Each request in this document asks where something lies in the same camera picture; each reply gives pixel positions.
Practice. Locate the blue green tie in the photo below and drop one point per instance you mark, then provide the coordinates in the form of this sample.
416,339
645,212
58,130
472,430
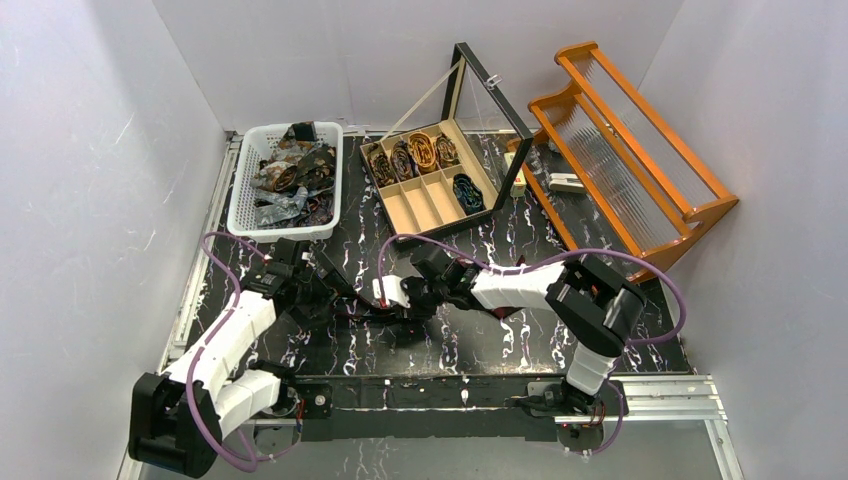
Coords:
468,195

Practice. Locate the wooden tie storage box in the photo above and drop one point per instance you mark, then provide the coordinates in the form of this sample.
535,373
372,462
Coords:
426,204

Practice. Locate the glass box lid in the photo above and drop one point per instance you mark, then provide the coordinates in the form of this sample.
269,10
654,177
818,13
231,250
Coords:
483,125

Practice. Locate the rolled purple patterned tie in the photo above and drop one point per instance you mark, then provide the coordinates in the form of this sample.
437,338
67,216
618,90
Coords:
402,162

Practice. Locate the rolled orange tie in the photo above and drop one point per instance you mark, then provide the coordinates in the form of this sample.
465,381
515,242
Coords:
422,152

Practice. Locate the white stapler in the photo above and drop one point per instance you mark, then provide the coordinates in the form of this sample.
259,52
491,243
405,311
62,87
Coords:
566,182

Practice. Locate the rolled dark striped tie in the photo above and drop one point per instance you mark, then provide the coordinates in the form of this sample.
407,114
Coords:
381,167

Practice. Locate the red patterned tie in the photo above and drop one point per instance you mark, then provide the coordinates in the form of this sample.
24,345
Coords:
371,311

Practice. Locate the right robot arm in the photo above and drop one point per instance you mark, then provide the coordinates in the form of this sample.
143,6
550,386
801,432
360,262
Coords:
596,304

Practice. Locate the pile of patterned ties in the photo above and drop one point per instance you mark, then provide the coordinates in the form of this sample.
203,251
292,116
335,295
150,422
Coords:
295,187

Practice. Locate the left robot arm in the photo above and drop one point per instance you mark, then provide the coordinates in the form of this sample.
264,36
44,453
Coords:
181,417

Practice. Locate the white plastic basket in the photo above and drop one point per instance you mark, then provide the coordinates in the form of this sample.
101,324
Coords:
256,146

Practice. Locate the small cream box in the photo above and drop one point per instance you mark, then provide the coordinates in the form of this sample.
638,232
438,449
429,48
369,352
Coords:
518,187

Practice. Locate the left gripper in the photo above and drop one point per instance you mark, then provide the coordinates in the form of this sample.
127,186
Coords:
348,291

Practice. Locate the rolled brown patterned tie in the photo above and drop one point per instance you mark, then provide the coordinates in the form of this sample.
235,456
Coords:
446,152

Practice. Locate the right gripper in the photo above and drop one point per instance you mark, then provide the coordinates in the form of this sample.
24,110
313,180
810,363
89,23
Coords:
411,295

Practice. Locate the orange wooden rack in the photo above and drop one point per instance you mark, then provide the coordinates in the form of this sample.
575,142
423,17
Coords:
656,194

